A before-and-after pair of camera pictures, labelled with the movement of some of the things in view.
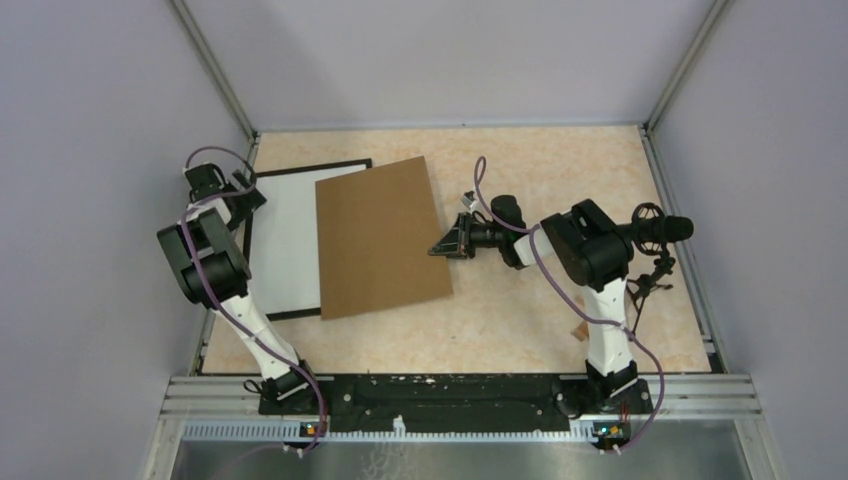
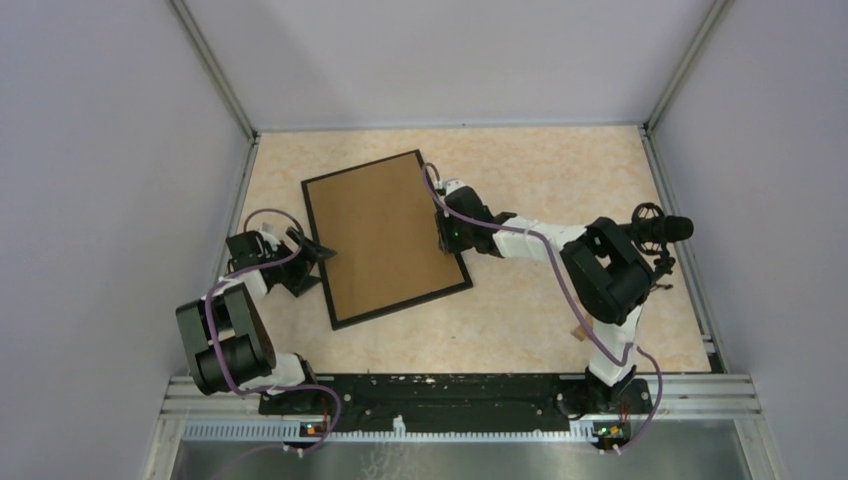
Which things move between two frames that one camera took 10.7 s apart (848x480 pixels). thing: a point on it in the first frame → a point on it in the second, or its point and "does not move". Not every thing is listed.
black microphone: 653,231 does not move
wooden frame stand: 581,332 does not move
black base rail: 440,403 does not move
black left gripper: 250,201 → 302,279
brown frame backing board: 376,228 does not move
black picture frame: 248,250 → 321,265
